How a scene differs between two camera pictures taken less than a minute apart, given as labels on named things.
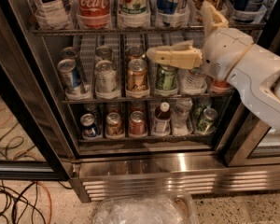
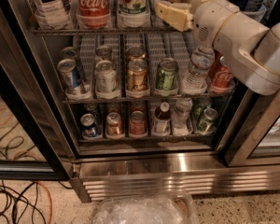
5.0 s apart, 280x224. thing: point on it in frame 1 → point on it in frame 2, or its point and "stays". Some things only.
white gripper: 224,54 → 209,19
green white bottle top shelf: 133,7 stays
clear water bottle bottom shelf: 182,123 stays
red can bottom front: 137,127 stays
